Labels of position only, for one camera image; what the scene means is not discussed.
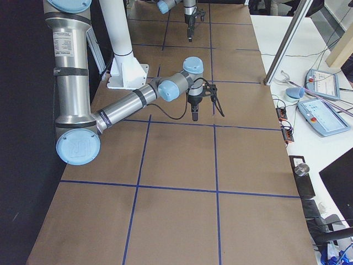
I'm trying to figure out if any teach pendant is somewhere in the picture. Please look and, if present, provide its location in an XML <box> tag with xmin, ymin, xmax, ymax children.
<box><xmin>297</xmin><ymin>99</ymin><xmax>350</xmax><ymax>137</ymax></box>
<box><xmin>305</xmin><ymin>69</ymin><xmax>340</xmax><ymax>100</ymax></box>

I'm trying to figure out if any black power strip near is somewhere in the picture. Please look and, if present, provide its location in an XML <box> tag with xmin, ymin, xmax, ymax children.
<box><xmin>280</xmin><ymin>120</ymin><xmax>294</xmax><ymax>144</ymax></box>

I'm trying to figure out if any black monitor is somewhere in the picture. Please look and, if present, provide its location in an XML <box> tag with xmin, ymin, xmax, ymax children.
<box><xmin>319</xmin><ymin>149</ymin><xmax>353</xmax><ymax>226</ymax></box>

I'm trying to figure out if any teach pendant near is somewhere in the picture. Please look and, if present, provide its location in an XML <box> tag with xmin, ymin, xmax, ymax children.
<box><xmin>297</xmin><ymin>99</ymin><xmax>350</xmax><ymax>137</ymax></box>

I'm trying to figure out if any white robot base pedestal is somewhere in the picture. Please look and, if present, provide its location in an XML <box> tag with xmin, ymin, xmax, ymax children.
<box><xmin>99</xmin><ymin>0</ymin><xmax>148</xmax><ymax>89</ymax></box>

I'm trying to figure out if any teach pendant far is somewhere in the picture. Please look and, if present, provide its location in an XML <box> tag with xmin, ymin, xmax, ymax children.
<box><xmin>305</xmin><ymin>69</ymin><xmax>340</xmax><ymax>100</ymax></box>

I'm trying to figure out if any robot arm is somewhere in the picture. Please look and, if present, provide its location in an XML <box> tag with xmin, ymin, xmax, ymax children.
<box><xmin>43</xmin><ymin>1</ymin><xmax>204</xmax><ymax>165</ymax></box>
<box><xmin>157</xmin><ymin>0</ymin><xmax>199</xmax><ymax>42</ymax></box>

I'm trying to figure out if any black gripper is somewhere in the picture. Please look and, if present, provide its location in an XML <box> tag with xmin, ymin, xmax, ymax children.
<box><xmin>188</xmin><ymin>95</ymin><xmax>202</xmax><ymax>121</ymax></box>
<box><xmin>184</xmin><ymin>14</ymin><xmax>197</xmax><ymax>42</ymax></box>

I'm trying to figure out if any metal cup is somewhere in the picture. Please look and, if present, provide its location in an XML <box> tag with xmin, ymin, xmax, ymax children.
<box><xmin>294</xmin><ymin>163</ymin><xmax>310</xmax><ymax>177</ymax></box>

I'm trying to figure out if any black braided cable right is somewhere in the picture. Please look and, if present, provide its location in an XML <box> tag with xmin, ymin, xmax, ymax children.
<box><xmin>146</xmin><ymin>77</ymin><xmax>226</xmax><ymax>120</ymax></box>

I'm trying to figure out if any black power strip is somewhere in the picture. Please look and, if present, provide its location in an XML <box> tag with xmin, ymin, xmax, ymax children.
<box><xmin>280</xmin><ymin>120</ymin><xmax>294</xmax><ymax>144</ymax></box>
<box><xmin>276</xmin><ymin>107</ymin><xmax>287</xmax><ymax>120</ymax></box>

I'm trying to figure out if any black power strip far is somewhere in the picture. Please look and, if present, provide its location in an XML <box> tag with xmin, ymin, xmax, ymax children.
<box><xmin>276</xmin><ymin>107</ymin><xmax>287</xmax><ymax>120</ymax></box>

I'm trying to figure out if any aluminium frame post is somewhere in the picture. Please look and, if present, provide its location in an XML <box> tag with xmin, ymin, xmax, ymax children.
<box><xmin>264</xmin><ymin>0</ymin><xmax>313</xmax><ymax>86</ymax></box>

